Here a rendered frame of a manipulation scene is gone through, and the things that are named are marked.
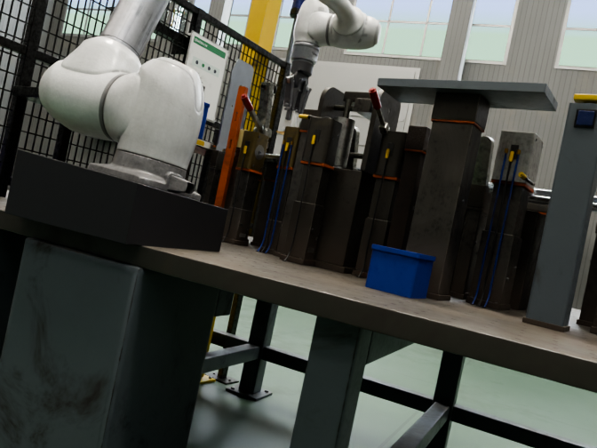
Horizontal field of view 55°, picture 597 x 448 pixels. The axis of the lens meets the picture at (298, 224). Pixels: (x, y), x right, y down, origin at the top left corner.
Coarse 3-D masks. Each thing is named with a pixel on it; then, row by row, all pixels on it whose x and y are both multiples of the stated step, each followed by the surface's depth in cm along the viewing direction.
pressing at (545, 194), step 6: (222, 150) 197; (270, 156) 185; (276, 156) 184; (264, 162) 212; (276, 162) 203; (360, 168) 174; (492, 186) 147; (534, 192) 141; (540, 192) 141; (546, 192) 140; (534, 198) 158; (540, 198) 155; (546, 198) 153; (594, 198) 134; (546, 204) 157; (594, 204) 146; (594, 210) 151
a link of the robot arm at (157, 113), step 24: (144, 72) 120; (168, 72) 119; (192, 72) 123; (120, 96) 121; (144, 96) 119; (168, 96) 118; (192, 96) 121; (120, 120) 120; (144, 120) 118; (168, 120) 118; (192, 120) 122; (120, 144) 121; (144, 144) 118; (168, 144) 119; (192, 144) 124
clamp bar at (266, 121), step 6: (264, 84) 180; (270, 84) 180; (264, 90) 181; (270, 90) 180; (276, 90) 184; (264, 96) 181; (270, 96) 181; (264, 102) 181; (270, 102) 181; (264, 108) 181; (270, 108) 182; (258, 114) 183; (264, 114) 181; (270, 114) 182; (264, 120) 181; (264, 126) 182
